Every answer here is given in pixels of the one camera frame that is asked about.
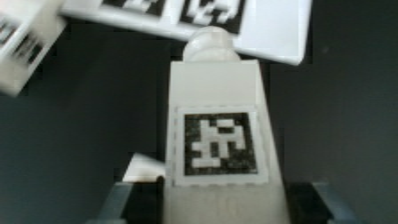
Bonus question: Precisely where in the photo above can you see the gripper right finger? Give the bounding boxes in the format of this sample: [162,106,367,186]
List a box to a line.
[287,182,363,224]

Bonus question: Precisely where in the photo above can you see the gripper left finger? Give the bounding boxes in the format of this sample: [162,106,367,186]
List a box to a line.
[86,177,164,224]

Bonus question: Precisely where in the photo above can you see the white table leg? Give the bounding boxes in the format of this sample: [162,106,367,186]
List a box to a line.
[0,0,67,96]
[164,27,292,224]

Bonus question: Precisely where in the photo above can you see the white square table top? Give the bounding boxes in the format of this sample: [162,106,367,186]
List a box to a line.
[123,153,166,183]

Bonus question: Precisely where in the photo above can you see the white marker tag sheet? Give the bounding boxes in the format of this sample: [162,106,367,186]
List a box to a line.
[61,0,314,65]

